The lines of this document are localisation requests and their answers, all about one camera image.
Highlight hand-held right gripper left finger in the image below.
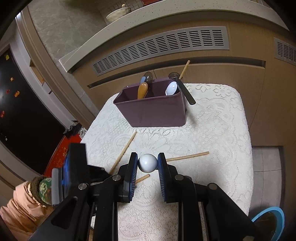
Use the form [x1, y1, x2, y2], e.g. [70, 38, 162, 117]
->
[28, 152, 138, 241]

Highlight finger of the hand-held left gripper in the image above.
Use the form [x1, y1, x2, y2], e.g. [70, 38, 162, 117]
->
[87, 164, 110, 184]

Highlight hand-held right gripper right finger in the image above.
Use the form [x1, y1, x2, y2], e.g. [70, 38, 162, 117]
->
[157, 152, 262, 241]

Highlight white ball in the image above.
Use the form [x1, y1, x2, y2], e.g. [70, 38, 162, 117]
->
[138, 153, 158, 172]

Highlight purple utensil holder box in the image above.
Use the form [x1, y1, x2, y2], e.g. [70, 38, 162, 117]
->
[113, 78, 187, 127]

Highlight wooden spoon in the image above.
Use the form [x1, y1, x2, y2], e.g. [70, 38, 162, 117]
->
[137, 82, 149, 100]

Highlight metal spoon with dark handle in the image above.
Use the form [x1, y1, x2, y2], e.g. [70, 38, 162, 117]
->
[168, 72, 196, 105]

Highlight white spoon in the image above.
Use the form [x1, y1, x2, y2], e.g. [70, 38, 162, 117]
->
[165, 81, 179, 96]

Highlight person's left forearm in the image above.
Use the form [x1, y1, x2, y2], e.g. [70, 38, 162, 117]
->
[0, 175, 56, 239]

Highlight wooden chopstick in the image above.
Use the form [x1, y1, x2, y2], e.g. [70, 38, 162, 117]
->
[109, 131, 138, 174]
[166, 151, 210, 161]
[179, 60, 191, 79]
[135, 174, 151, 183]

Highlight red floor mat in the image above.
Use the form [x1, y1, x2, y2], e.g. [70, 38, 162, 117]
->
[44, 134, 81, 178]

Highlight black shoes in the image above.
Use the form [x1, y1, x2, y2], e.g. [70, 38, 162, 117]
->
[63, 122, 82, 139]

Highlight black refrigerator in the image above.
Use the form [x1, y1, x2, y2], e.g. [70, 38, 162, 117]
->
[0, 50, 67, 173]

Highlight dark brown spoon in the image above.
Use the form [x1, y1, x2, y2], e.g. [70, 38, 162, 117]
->
[142, 71, 153, 90]

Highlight wooden kitchen cabinet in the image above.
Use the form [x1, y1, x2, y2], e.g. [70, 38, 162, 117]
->
[72, 21, 296, 146]

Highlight blue plastic basin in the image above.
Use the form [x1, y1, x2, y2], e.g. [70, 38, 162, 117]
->
[251, 207, 285, 241]

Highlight large grey vent grille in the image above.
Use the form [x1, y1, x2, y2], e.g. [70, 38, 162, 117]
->
[92, 26, 231, 76]

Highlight grey stone kitchen counter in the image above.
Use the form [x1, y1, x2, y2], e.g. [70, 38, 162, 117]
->
[59, 0, 289, 73]

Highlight cream ceramic bowl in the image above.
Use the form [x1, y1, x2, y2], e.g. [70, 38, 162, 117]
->
[106, 6, 131, 22]

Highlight small grey vent grille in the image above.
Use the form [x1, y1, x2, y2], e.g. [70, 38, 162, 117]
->
[273, 38, 296, 65]

